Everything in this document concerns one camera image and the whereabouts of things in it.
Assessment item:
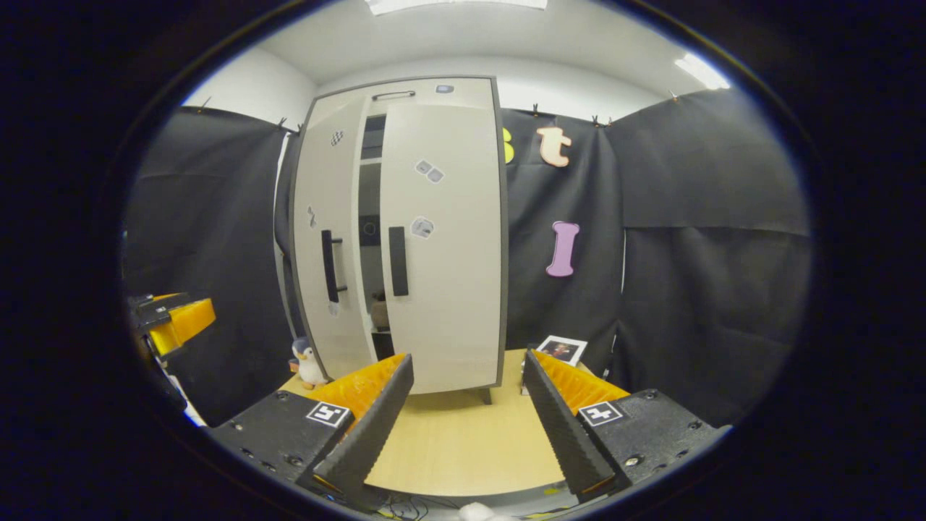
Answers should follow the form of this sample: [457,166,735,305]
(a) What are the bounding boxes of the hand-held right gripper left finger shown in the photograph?
[206,353,415,500]

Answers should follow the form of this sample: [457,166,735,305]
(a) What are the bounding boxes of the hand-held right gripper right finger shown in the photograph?
[522,349,728,504]

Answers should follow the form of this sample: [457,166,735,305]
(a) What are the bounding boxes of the white cabinet door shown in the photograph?
[293,94,377,381]
[378,101,501,395]

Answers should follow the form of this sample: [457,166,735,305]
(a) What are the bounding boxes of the white shoe cabinet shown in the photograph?
[289,76,509,406]

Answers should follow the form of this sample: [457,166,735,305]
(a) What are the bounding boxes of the beige cabinet drawer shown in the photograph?
[315,78,496,111]

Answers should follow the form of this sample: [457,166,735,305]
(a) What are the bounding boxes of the white book with photo cover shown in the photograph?
[535,335,588,368]

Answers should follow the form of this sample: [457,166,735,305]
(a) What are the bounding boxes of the penguin plush toy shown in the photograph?
[291,337,328,390]

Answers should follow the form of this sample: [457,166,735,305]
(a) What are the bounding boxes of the person's white sneaker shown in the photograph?
[458,501,518,521]

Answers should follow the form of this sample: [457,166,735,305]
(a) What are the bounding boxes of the black backdrop cloth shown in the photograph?
[119,87,815,428]

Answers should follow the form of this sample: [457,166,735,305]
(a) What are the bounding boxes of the small ceiling light panel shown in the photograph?
[674,52,731,91]

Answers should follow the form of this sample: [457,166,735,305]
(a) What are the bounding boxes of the large ceiling light panel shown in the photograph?
[365,0,548,15]

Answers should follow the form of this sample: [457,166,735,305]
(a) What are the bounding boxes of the black floor cables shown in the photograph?
[369,492,435,520]

